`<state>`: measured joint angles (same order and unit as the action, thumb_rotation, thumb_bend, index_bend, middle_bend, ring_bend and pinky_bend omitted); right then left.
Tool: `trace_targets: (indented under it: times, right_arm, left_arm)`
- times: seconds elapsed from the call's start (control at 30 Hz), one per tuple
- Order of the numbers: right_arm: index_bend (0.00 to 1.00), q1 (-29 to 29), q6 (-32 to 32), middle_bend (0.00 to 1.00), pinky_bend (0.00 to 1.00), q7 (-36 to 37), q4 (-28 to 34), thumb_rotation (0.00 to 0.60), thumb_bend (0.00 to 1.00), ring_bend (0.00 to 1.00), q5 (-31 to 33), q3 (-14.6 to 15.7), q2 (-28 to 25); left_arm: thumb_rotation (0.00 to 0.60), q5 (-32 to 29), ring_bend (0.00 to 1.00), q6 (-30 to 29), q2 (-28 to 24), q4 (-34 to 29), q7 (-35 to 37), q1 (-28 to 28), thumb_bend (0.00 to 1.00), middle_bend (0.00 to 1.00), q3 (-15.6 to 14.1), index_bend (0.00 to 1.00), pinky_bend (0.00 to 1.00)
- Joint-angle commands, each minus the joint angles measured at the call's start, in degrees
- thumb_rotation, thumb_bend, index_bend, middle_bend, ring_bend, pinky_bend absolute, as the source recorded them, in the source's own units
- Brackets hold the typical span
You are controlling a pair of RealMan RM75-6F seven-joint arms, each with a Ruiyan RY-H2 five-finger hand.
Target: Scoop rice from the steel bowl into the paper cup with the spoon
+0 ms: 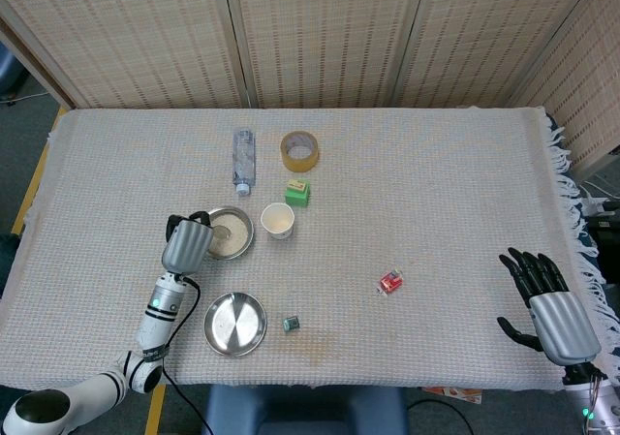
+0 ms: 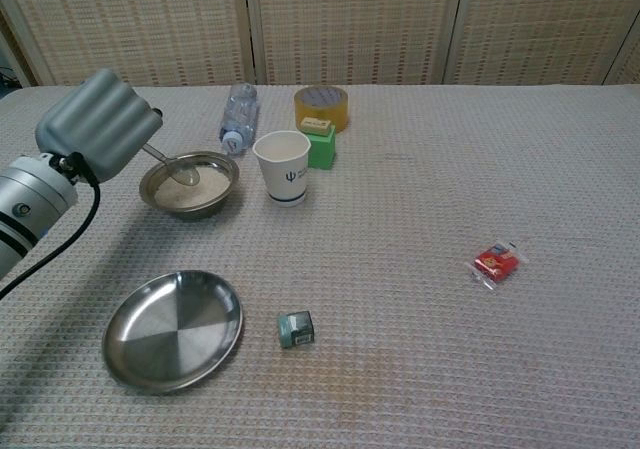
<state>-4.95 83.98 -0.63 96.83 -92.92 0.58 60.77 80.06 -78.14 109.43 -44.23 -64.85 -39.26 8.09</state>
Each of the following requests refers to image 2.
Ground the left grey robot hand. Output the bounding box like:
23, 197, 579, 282
34, 67, 165, 185

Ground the metal spoon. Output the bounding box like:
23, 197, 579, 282
142, 143, 202, 188

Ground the metal bowl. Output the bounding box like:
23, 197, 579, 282
138, 151, 241, 222

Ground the white paper cup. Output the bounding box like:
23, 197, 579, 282
251, 130, 312, 208

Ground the clear plastic water bottle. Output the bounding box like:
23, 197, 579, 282
217, 82, 262, 156

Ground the small yellow eraser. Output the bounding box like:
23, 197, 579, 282
299, 116, 332, 135

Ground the stainless steel plate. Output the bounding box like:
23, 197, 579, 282
101, 269, 245, 396

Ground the green cube block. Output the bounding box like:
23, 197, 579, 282
305, 124, 338, 171

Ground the tan packing tape roll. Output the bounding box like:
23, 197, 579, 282
293, 85, 350, 134

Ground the woven bamboo folding screen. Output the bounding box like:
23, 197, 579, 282
0, 0, 640, 89

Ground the small teal box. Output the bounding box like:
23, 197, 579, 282
276, 310, 317, 350

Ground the white woven tablecloth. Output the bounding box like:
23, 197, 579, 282
0, 83, 640, 449

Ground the red snack packet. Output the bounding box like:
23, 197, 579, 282
464, 237, 529, 291

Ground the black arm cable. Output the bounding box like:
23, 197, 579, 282
0, 151, 101, 300

